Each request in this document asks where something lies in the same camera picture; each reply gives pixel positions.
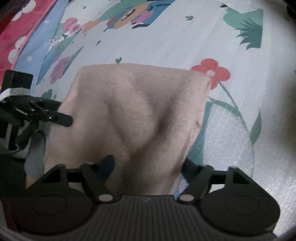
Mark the cartoon print play mat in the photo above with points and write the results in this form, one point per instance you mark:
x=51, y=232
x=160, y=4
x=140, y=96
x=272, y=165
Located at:
x=250, y=116

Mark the pink blue blanket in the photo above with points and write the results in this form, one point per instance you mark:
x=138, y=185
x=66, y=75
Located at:
x=27, y=28

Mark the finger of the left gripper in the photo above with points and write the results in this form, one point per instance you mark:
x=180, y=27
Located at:
x=47, y=111

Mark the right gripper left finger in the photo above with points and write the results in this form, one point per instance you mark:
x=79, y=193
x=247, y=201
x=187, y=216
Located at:
x=93, y=177

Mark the pink knit sweater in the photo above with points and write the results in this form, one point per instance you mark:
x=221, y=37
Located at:
x=147, y=117

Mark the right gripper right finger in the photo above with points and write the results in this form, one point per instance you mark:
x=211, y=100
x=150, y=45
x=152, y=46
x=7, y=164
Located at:
x=200, y=179

